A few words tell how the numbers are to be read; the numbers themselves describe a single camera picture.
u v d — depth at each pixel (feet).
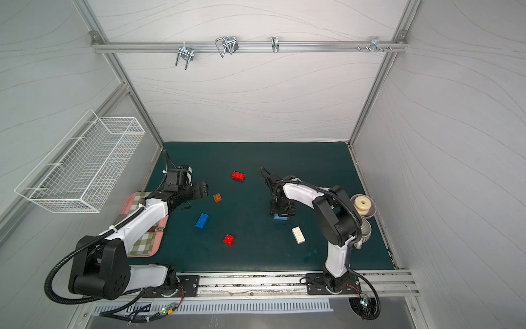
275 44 2.57
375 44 2.50
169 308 2.26
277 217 2.90
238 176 3.42
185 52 2.55
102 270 1.34
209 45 2.48
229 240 2.68
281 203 2.53
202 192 2.66
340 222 1.60
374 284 2.50
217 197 3.14
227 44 2.51
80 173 2.23
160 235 2.80
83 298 1.38
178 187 2.22
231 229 2.80
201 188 2.64
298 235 2.78
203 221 2.90
